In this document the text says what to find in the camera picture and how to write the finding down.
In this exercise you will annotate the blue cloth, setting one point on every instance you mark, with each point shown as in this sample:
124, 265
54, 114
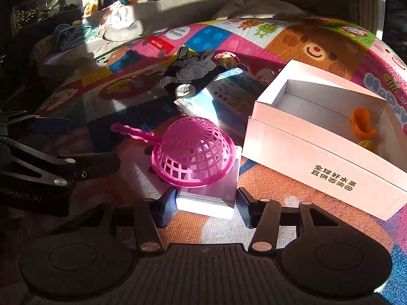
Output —
71, 36

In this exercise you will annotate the orange plastic toy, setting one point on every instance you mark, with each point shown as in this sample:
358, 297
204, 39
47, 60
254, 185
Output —
361, 121

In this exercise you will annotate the colourful printed play mat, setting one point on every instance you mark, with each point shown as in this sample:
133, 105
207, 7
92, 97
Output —
318, 47

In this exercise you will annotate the small white round object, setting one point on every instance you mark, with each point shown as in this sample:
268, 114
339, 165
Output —
184, 91

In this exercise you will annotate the pink cardboard box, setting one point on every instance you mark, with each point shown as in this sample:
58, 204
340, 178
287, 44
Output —
302, 152

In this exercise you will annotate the pink plastic colander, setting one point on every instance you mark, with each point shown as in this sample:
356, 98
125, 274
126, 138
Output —
190, 146

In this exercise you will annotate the glass tank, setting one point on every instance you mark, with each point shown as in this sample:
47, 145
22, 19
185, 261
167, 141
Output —
41, 8

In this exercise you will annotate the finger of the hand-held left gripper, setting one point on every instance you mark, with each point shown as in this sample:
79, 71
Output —
89, 165
47, 125

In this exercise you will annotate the blue and white packet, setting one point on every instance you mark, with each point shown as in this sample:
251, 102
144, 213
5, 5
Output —
229, 92

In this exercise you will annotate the white cloth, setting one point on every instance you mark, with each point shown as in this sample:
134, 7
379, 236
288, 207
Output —
136, 19

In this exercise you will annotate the yellow plastic toy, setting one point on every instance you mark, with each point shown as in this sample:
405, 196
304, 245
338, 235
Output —
368, 146

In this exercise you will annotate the sofa with white cover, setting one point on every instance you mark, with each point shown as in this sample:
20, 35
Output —
79, 55

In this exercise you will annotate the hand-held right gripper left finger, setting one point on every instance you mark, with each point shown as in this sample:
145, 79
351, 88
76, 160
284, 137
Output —
166, 209

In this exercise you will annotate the pink ball toy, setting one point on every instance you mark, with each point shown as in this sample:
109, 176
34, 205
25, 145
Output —
224, 59

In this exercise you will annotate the white plastic box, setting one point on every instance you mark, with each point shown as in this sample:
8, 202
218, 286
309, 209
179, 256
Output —
206, 204

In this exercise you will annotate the yellow plush toy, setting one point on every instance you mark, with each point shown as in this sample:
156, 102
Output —
87, 11

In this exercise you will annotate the grey blanket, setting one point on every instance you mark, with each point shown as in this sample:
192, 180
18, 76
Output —
254, 6

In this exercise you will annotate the black plush toy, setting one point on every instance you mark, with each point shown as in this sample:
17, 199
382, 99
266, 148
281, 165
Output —
190, 66

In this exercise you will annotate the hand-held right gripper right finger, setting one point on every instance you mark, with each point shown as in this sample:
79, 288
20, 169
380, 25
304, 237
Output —
245, 209

